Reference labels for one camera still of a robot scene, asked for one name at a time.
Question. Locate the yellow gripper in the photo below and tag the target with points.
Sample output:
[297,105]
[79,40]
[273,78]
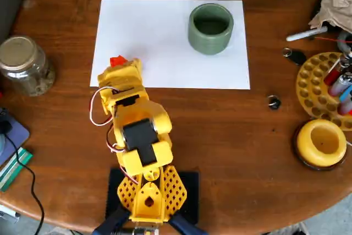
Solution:
[119,76]

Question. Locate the orange printed object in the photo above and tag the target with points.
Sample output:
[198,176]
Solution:
[117,60]

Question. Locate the yellow perforated robot base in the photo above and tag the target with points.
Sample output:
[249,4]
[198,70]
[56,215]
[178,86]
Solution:
[171,191]

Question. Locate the green ribbed cup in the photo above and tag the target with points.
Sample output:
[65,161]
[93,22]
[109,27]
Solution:
[210,41]

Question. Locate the yellow doughnut shaped object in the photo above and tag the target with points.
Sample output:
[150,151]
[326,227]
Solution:
[305,141]

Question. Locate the white paper sheet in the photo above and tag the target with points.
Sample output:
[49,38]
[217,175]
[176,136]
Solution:
[170,39]

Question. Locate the glass jar with gold lid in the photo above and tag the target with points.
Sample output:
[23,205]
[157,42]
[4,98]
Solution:
[23,64]

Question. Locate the purple pad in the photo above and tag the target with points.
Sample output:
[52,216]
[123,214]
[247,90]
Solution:
[17,136]

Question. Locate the black computer mouse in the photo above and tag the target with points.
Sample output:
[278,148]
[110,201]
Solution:
[4,126]

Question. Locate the black base mat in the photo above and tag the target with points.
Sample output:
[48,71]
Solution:
[192,191]

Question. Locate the green white book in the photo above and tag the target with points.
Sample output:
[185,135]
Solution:
[13,167]

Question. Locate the blue clamp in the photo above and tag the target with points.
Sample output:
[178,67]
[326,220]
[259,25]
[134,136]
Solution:
[110,222]
[187,224]

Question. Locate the small metal binder clip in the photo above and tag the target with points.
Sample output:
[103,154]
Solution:
[273,102]

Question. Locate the white marker pen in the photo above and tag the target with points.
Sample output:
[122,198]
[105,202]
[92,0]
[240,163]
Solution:
[305,34]

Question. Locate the yellow round tape dispenser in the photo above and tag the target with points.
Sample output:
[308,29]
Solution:
[294,147]

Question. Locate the yellow round holder with holes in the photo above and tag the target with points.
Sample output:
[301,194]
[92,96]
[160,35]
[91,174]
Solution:
[312,89]

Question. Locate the red lighter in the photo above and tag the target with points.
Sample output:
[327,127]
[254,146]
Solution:
[332,74]

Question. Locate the pink white lighter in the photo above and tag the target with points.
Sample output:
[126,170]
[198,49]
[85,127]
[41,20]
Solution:
[339,85]

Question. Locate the blue lighter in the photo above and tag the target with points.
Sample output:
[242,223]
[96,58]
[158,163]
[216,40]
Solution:
[347,94]

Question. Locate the crumpled brown paper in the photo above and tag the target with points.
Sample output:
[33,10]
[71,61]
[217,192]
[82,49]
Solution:
[336,1]

